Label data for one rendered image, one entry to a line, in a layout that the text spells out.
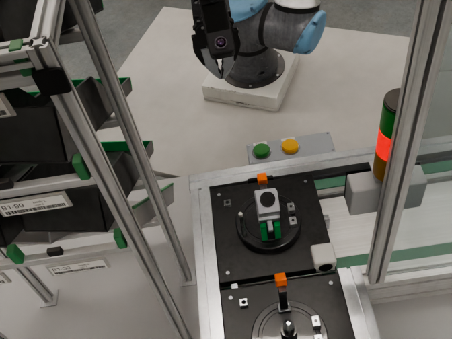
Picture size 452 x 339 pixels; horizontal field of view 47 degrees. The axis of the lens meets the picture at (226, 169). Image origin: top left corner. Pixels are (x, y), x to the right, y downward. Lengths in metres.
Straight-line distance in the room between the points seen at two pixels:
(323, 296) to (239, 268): 0.18
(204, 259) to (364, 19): 2.38
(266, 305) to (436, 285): 0.35
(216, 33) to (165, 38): 0.91
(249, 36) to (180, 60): 0.37
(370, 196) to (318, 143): 0.44
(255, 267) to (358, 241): 0.24
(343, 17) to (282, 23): 1.95
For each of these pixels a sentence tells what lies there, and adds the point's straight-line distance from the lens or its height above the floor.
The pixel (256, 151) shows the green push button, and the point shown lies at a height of 0.97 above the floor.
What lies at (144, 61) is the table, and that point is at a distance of 1.76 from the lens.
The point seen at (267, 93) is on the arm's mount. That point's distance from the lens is 1.47.
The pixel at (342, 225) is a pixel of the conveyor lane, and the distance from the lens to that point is 1.20.
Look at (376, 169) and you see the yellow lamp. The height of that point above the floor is 1.28.
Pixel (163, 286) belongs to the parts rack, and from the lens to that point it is 0.85.
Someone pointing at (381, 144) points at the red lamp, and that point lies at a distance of 0.78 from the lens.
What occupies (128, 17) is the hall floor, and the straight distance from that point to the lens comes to 3.57.
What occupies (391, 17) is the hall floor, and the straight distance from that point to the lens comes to 3.31.
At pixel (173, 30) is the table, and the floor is 0.86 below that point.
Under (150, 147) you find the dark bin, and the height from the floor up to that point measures 1.21.
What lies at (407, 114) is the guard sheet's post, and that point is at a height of 1.44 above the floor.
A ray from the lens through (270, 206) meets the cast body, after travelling 1.02.
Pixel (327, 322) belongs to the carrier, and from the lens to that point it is 1.03.
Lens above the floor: 1.93
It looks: 51 degrees down
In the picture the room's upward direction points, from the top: 11 degrees counter-clockwise
